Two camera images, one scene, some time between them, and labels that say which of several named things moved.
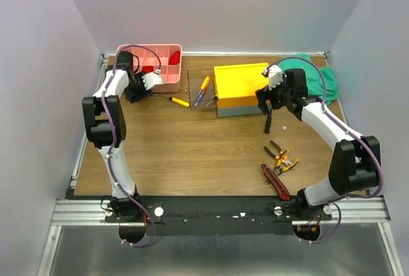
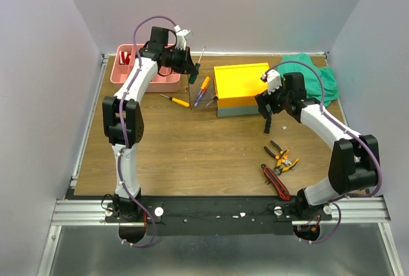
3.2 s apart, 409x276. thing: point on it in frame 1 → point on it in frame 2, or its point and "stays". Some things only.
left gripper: [135, 97] → [186, 64]
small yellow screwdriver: [214, 98] stays
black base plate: [216, 216] stays
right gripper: [264, 103] stays
